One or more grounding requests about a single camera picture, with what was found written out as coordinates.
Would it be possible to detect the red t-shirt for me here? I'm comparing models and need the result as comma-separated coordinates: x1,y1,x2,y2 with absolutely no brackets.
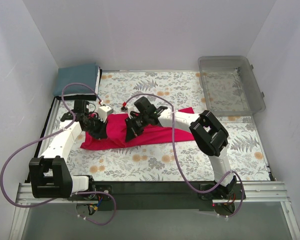
79,106,198,152

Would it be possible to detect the clear plastic bin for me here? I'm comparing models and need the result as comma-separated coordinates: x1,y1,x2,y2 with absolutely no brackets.
198,55,266,117

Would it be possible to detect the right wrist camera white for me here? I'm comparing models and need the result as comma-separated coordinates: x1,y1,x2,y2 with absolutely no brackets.
120,102,135,118

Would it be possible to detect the aluminium frame rail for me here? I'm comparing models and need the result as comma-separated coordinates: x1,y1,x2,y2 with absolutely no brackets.
9,181,300,240

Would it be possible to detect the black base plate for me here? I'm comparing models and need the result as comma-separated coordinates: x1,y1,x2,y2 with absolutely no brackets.
89,181,246,212

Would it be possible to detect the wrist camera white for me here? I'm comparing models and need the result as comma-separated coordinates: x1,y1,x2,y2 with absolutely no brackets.
96,105,114,123
120,102,135,118

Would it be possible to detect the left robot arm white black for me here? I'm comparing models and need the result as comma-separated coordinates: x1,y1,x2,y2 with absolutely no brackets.
29,100,114,200

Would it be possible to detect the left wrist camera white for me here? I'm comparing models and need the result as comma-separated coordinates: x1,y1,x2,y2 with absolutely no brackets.
96,105,114,123

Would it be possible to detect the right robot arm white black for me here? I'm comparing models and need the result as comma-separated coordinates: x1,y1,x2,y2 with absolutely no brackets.
121,94,237,199

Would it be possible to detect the floral patterned table mat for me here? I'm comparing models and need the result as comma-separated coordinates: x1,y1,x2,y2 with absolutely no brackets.
39,71,270,183

